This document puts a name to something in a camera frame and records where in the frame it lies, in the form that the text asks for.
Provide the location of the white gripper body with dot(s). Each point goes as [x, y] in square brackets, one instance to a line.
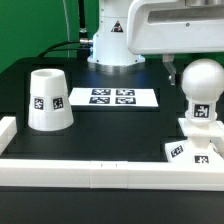
[175, 26]

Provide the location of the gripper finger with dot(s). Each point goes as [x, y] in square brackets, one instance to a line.
[168, 61]

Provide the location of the white lamp bulb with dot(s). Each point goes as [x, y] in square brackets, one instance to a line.
[202, 83]

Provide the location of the white lamp base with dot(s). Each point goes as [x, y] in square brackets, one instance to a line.
[199, 146]

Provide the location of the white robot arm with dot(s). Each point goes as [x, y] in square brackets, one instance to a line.
[110, 51]

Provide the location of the white lamp shade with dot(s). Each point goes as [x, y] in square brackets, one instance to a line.
[49, 108]

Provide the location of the white marker sheet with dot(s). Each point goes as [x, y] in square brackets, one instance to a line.
[113, 97]

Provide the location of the white U-shaped fence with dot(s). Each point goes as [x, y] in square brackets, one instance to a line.
[187, 168]

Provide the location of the black cable post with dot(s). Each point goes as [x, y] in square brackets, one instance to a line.
[83, 50]

